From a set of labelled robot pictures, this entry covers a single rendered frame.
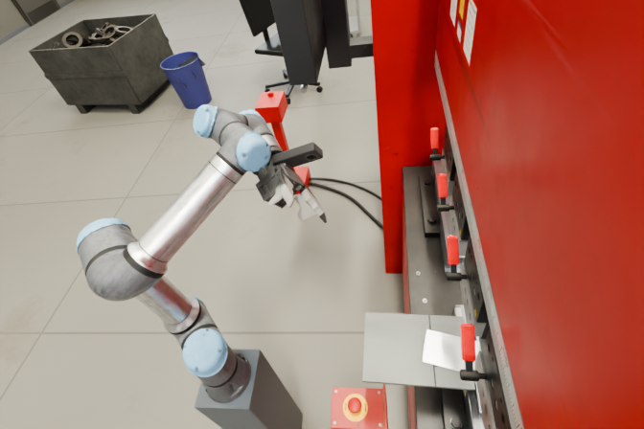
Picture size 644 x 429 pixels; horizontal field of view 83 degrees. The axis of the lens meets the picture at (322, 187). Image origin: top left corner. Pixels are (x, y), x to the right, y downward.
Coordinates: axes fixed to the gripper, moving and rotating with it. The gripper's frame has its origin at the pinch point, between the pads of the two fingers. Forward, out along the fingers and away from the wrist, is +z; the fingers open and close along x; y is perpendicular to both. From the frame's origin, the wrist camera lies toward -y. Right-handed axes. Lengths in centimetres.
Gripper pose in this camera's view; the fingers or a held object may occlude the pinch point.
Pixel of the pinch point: (312, 214)
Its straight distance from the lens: 77.9
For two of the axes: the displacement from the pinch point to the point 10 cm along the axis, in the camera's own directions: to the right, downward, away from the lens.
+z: 4.7, 7.1, -5.3
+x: -4.8, -3.0, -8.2
